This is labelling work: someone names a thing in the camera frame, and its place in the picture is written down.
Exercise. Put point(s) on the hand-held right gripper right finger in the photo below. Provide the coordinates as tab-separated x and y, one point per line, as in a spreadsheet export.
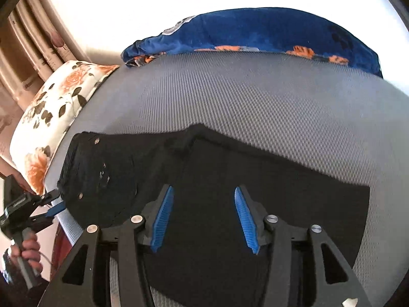
247	222

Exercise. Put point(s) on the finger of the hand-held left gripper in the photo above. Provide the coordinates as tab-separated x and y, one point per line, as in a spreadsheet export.
48	196
56	211

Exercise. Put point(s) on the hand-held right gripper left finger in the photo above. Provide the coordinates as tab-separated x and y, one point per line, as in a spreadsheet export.
163	219

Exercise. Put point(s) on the black pants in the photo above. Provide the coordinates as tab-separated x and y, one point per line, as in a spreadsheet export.
207	172

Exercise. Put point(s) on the person's left hand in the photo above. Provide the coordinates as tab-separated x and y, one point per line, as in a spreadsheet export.
32	249

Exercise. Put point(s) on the white orange floral pillow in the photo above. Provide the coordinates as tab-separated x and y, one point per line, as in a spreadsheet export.
57	102

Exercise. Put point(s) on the grey mesh bed mat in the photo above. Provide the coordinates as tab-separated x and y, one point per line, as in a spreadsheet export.
255	102

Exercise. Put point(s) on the beige patterned curtain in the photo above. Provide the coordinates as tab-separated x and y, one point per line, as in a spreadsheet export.
28	38

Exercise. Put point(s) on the blue floral blanket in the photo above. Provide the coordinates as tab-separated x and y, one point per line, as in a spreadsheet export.
255	28

